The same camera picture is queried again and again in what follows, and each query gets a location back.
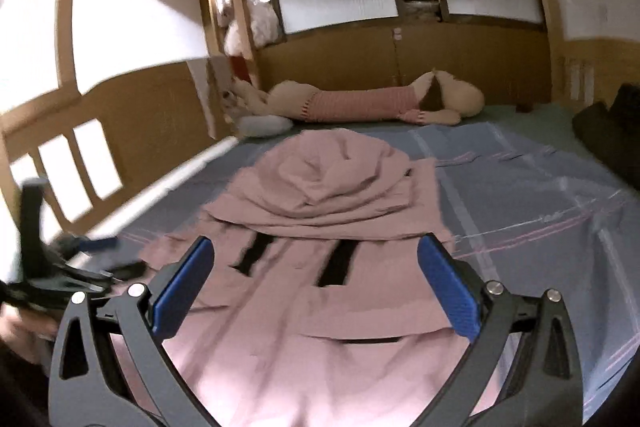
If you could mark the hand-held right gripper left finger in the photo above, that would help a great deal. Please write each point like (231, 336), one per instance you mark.
(182, 292)

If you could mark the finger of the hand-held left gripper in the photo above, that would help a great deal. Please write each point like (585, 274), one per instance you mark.
(95, 244)
(127, 269)

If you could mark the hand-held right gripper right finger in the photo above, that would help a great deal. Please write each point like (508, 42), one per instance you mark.
(450, 292)

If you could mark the pink hooded jacket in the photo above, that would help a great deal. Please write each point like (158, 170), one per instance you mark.
(320, 297)

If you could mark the dark clothes pile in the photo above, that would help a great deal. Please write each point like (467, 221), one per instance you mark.
(610, 132)

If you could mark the person's left hand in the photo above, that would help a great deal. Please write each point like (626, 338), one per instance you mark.
(22, 332)

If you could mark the blue plaid bed sheet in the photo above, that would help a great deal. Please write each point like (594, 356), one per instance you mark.
(540, 217)

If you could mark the grey-blue pillow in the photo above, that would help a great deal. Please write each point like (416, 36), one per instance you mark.
(265, 126)

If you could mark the long plush toy striped shirt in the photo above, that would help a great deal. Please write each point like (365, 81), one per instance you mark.
(360, 103)

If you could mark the red hanging cloth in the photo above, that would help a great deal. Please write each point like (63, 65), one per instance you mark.
(240, 69)

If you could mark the white plush toy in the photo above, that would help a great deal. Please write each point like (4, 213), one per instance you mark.
(257, 24)

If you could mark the wooden bed rail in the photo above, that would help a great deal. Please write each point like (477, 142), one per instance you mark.
(145, 107)

